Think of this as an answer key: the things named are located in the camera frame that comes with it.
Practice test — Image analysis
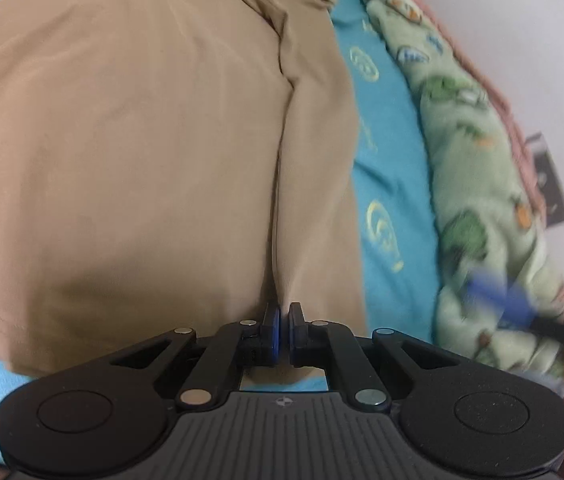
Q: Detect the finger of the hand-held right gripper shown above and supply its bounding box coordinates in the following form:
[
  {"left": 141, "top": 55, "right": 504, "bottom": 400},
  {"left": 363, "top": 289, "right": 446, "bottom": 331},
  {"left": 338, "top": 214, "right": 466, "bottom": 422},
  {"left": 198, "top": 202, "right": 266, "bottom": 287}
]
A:
[{"left": 464, "top": 267, "right": 564, "bottom": 356}]

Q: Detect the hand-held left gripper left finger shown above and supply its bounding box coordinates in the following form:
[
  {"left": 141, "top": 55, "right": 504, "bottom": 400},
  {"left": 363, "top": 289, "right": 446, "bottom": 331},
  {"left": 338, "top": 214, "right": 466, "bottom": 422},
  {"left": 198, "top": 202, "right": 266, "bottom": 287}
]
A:
[{"left": 107, "top": 302, "right": 281, "bottom": 411}]

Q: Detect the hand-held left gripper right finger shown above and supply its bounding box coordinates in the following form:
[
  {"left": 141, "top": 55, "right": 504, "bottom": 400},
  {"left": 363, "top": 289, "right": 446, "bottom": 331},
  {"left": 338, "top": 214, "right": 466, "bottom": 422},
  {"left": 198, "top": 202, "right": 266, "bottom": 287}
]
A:
[{"left": 289, "top": 302, "right": 457, "bottom": 413}]

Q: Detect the tan printed t-shirt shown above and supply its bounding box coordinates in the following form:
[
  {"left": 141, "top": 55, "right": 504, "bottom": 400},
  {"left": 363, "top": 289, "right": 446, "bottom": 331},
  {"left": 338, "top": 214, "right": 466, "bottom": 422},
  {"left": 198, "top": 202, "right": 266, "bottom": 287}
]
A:
[{"left": 0, "top": 0, "right": 367, "bottom": 378}]

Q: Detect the green cartoon printed blanket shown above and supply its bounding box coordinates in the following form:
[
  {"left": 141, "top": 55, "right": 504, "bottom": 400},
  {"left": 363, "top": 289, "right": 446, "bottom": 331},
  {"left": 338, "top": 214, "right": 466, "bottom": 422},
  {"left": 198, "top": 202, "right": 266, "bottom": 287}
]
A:
[{"left": 352, "top": 0, "right": 564, "bottom": 396}]

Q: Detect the pink fluffy blanket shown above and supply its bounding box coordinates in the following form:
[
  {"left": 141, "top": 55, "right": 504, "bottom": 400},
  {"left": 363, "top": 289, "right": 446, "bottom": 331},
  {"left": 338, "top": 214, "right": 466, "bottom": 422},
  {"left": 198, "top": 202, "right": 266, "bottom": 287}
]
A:
[{"left": 337, "top": 0, "right": 537, "bottom": 201}]

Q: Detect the wall socket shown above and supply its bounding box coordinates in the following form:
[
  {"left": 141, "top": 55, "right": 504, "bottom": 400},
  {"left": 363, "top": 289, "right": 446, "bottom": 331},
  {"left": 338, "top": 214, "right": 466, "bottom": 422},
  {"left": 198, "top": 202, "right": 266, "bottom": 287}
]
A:
[{"left": 526, "top": 132, "right": 564, "bottom": 231}]

